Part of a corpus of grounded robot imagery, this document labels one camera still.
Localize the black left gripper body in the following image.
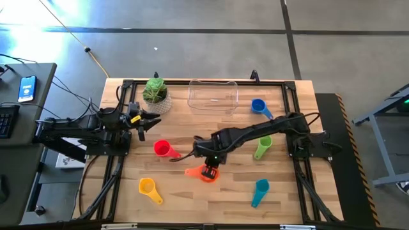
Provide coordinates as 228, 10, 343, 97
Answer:
120, 102, 146, 142

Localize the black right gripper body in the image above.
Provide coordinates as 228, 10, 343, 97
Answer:
204, 152, 226, 169

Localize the orange measuring cup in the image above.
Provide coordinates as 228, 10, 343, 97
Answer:
184, 164, 220, 183

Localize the red measuring cup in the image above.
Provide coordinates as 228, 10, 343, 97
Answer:
153, 139, 182, 160

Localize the teal measuring cup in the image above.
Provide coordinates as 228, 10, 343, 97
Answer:
251, 178, 270, 209

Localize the green measuring cup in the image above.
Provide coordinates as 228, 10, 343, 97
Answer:
254, 135, 274, 160

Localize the yellow measuring cup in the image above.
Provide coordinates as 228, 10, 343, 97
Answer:
138, 177, 164, 205

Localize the blue measuring cup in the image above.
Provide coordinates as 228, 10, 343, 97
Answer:
251, 98, 274, 121

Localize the clear plastic basket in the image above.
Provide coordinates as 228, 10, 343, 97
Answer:
187, 79, 240, 117

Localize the succulent in patterned grey pot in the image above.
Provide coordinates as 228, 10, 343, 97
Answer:
142, 77, 173, 115

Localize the white printed board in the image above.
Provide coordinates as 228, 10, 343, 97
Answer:
55, 137, 88, 169

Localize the smartphone with blue screen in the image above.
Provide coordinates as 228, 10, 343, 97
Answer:
17, 75, 38, 103

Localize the grey desk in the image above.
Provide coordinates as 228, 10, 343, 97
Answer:
0, 63, 58, 226

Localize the black keyboard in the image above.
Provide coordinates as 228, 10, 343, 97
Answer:
0, 104, 20, 139

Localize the black mat with hazard stripe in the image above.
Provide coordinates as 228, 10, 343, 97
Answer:
314, 93, 382, 228

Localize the grey metal stand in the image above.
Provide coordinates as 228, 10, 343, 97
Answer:
351, 83, 409, 188

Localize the person's shoe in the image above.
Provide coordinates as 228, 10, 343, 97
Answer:
395, 180, 409, 196

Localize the black device with green light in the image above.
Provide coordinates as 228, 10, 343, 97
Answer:
396, 95, 409, 113

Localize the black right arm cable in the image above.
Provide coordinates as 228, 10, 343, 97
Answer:
168, 149, 196, 163

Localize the yellow floor cable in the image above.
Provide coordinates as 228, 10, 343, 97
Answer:
38, 0, 110, 79

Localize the silver metal bracket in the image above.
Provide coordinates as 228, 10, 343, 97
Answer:
279, 224, 317, 230
101, 223, 138, 230

